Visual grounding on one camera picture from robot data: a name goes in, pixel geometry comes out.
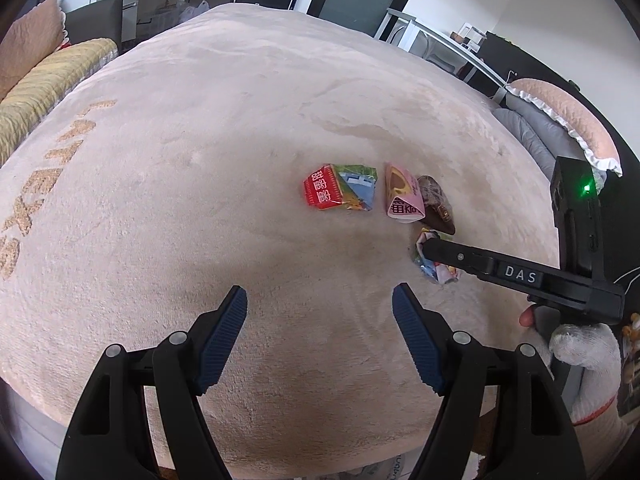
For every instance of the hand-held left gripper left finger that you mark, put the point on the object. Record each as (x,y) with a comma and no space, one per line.
(225,340)

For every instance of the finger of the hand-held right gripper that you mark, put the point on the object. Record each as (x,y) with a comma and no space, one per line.
(460,255)

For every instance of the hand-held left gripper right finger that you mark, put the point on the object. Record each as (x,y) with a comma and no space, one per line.
(415,335)

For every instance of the colourful wrapper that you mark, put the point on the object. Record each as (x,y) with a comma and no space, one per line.
(432,270)

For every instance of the dark brown snack wrapper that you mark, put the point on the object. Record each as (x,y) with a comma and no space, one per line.
(437,205)

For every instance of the pink snack wrapper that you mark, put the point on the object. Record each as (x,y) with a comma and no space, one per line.
(400,192)

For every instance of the red and green snack wrapper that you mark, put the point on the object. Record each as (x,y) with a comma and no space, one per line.
(335,187)

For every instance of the person's right hand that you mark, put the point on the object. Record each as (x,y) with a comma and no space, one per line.
(592,360)

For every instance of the folded grey quilt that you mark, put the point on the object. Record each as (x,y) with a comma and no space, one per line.
(530,135)

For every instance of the pink ruffled pillow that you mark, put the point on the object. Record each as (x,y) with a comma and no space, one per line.
(570,115)

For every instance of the pink plush bed blanket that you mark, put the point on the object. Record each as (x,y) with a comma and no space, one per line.
(200,160)

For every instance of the black headboard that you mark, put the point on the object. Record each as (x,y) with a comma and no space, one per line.
(525,57)

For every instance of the white desk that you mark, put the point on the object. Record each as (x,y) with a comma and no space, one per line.
(435,42)

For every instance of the grey bed base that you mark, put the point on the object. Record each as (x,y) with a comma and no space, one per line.
(25,435)

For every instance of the yellow striped blanket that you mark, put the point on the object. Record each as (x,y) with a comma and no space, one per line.
(50,80)

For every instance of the white plastic bag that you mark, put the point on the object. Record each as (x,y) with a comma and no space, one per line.
(192,11)

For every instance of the pink quilted cushion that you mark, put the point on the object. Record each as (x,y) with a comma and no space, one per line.
(30,40)

